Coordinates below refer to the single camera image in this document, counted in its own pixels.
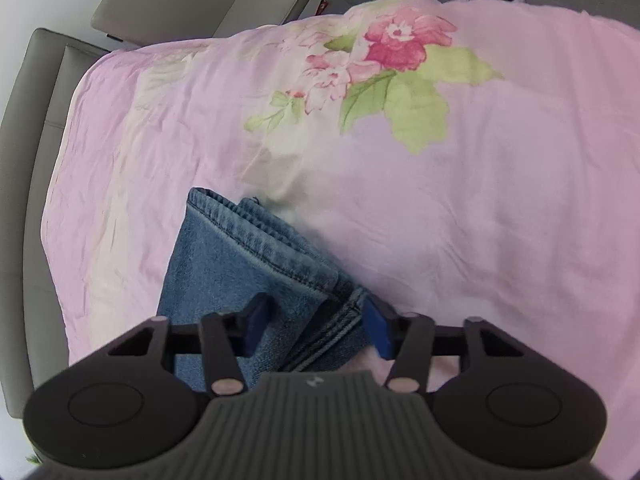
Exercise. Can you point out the red tag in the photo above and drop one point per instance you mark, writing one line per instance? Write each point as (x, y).
(321, 6)

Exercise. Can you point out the grey upholstered bedside cabinet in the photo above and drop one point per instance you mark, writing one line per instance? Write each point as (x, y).
(175, 0)

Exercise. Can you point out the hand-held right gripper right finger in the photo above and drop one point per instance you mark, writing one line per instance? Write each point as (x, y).
(377, 331)

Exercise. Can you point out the pink floral blanket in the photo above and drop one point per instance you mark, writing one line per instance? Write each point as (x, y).
(500, 185)

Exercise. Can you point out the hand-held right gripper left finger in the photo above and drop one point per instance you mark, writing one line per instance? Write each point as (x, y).
(255, 324)

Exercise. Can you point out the grey upholstered bed headboard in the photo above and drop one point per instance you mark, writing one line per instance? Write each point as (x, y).
(30, 160)

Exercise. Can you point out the blue denim pants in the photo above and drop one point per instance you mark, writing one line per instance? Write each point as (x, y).
(225, 270)

